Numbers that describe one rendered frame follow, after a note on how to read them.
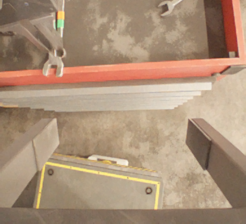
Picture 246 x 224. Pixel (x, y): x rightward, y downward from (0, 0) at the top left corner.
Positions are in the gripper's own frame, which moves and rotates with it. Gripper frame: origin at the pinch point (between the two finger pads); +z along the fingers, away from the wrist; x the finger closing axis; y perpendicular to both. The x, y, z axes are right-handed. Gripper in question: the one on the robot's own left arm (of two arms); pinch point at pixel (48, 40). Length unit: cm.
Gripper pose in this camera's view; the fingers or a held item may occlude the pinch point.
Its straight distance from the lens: 38.7
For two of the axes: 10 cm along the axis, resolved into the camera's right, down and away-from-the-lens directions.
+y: -1.5, -9.5, 2.8
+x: -9.8, 1.8, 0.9
